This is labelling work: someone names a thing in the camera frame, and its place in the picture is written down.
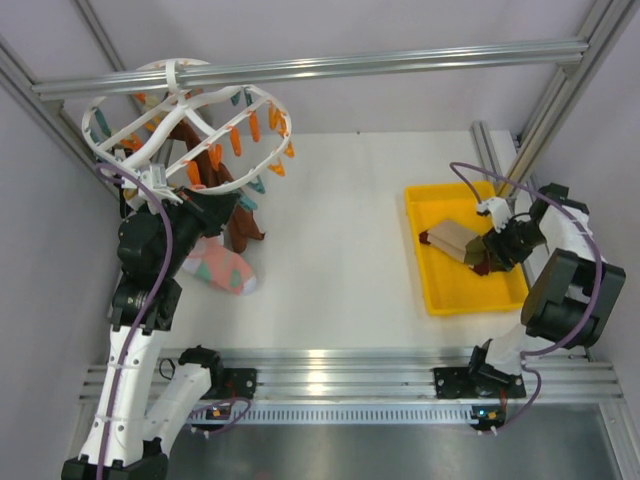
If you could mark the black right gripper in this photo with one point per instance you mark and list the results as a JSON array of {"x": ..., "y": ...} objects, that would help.
[{"x": 500, "y": 252}]

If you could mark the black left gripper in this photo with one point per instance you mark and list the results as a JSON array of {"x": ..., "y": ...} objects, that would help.
[{"x": 213, "y": 210}]

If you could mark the pink patterned sock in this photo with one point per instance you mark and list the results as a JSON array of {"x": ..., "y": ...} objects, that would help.
[{"x": 211, "y": 262}]

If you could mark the white round clip hanger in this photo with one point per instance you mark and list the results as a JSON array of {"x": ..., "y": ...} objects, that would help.
[{"x": 223, "y": 140}]

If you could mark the tan brown sock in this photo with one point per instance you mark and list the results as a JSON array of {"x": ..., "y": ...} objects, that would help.
[{"x": 452, "y": 227}]

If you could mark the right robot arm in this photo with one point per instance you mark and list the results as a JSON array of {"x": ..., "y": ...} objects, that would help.
[{"x": 569, "y": 303}]

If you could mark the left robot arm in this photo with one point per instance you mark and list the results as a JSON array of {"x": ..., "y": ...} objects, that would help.
[{"x": 132, "y": 437}]

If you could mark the brown sock on hanger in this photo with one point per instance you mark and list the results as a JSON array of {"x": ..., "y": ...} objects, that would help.
[{"x": 241, "y": 227}]

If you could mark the dark red sock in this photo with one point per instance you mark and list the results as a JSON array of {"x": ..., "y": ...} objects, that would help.
[{"x": 463, "y": 249}]

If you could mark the yellow plastic bin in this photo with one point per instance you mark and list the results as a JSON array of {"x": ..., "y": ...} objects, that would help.
[{"x": 448, "y": 286}]

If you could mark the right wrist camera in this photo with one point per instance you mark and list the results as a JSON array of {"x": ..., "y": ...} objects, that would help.
[{"x": 498, "y": 210}]

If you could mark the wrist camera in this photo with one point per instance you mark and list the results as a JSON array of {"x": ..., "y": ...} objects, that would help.
[
  {"x": 154, "y": 179},
  {"x": 498, "y": 210}
]

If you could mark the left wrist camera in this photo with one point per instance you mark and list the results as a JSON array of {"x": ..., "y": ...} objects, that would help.
[{"x": 154, "y": 179}]

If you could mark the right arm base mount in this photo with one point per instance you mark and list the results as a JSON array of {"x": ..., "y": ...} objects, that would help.
[{"x": 454, "y": 383}]

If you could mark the aluminium top rail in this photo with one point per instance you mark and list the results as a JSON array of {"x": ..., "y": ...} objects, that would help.
[{"x": 310, "y": 67}]

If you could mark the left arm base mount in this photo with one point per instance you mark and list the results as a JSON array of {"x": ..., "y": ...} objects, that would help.
[{"x": 238, "y": 383}]

